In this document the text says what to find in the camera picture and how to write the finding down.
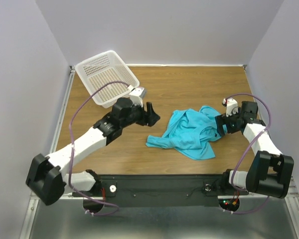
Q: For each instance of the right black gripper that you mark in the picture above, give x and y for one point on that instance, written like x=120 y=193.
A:
x=221 y=125

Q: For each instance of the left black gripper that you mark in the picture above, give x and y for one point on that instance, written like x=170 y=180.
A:
x=145 y=115

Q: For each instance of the turquoise t shirt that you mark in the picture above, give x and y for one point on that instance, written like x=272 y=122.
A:
x=189 y=132

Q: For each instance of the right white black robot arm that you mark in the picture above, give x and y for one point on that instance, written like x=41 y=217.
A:
x=271 y=171

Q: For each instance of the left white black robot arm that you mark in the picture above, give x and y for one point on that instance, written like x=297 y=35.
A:
x=49 y=175

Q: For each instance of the white plastic perforated basket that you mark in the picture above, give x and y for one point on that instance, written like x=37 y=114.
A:
x=101 y=69

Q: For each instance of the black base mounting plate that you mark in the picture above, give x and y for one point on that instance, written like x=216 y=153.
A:
x=162 y=190

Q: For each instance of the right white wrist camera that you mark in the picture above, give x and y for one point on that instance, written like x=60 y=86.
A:
x=231 y=106

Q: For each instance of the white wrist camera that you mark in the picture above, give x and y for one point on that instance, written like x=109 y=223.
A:
x=231 y=106
x=137 y=95

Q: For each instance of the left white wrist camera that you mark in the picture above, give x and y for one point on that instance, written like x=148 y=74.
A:
x=137 y=95

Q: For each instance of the aluminium frame rail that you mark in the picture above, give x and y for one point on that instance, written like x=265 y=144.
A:
x=34 y=200

